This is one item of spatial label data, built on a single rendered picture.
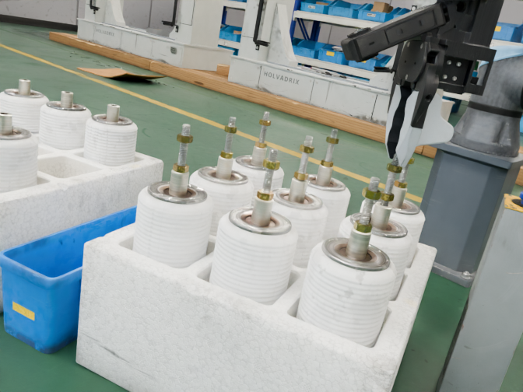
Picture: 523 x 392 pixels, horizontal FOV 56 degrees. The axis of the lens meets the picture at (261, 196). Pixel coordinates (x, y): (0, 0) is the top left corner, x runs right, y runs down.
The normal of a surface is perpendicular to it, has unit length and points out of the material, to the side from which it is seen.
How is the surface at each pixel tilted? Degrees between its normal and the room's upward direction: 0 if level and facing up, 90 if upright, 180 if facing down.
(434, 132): 84
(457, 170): 90
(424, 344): 0
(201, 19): 90
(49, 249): 88
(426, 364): 0
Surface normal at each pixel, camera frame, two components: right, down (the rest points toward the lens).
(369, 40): 0.11, 0.28
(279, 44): -0.65, 0.12
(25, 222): 0.89, 0.29
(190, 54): 0.74, 0.33
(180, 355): -0.42, 0.22
